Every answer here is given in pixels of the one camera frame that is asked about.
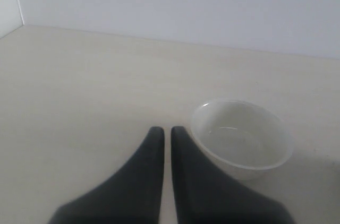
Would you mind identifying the white ceramic bowl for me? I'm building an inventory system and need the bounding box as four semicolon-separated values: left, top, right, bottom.
190;99;293;180

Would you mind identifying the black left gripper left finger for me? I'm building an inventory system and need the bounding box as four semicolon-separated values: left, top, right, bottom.
49;126;165;223

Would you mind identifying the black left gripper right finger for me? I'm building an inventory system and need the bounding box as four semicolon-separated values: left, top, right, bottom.
171;126;294;223

